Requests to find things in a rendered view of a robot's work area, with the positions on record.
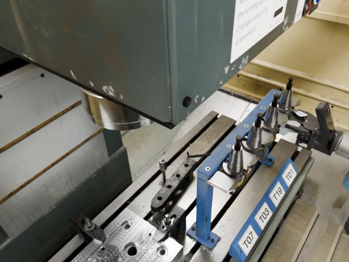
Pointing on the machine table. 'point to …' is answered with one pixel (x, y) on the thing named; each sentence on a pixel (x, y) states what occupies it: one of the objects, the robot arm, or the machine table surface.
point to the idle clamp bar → (173, 185)
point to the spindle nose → (110, 113)
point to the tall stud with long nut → (163, 169)
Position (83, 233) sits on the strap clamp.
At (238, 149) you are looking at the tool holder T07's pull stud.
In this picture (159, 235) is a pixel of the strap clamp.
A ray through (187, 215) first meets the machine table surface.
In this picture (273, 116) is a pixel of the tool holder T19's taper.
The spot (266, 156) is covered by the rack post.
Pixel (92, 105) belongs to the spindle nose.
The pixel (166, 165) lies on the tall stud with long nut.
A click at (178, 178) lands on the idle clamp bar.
